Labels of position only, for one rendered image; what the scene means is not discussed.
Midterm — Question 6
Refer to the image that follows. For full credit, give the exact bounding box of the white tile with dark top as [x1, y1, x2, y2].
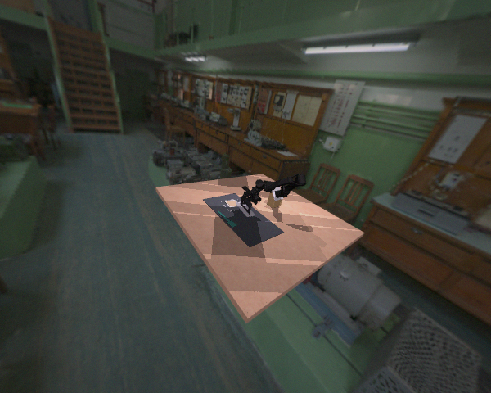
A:
[225, 200, 238, 208]

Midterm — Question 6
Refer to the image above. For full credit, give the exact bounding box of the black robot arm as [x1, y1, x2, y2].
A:
[251, 174, 306, 202]

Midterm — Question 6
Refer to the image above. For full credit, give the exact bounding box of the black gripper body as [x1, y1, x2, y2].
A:
[243, 186, 259, 205]

